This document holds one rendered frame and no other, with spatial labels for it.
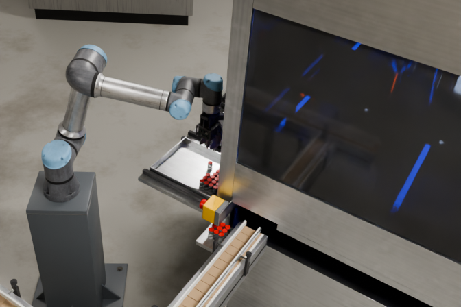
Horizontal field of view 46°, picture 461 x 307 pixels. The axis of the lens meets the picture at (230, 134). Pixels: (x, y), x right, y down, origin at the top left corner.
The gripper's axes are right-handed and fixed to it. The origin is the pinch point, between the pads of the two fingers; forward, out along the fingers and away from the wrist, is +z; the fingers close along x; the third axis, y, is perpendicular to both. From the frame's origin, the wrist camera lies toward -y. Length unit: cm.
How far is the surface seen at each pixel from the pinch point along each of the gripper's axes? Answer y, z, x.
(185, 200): 21.6, 13.5, 2.9
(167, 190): 21.8, 13.5, -6.6
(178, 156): 1.6, 13.3, -16.3
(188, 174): 8.1, 13.3, -5.3
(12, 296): 95, 8, -12
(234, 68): 23, -57, 21
